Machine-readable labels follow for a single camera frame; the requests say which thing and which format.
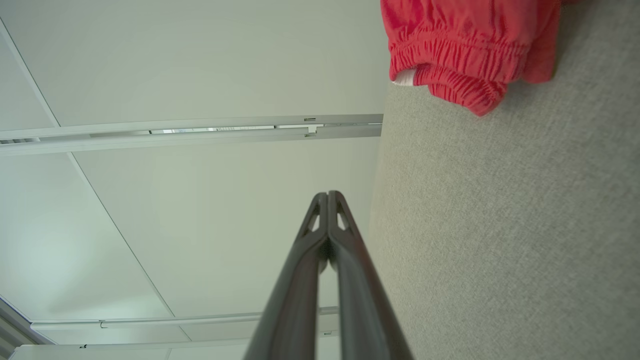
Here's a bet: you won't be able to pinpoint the light grey wall rail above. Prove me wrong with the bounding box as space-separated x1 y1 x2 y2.
0 114 384 157

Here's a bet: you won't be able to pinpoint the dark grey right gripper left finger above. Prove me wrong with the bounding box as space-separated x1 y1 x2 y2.
242 192 331 360

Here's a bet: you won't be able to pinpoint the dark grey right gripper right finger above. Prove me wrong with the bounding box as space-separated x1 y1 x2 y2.
328 190 416 360

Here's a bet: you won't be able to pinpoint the grey fabric sofa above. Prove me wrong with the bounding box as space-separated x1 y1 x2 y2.
367 0 640 360

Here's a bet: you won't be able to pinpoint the red shorts with white trim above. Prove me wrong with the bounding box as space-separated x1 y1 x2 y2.
380 0 581 117

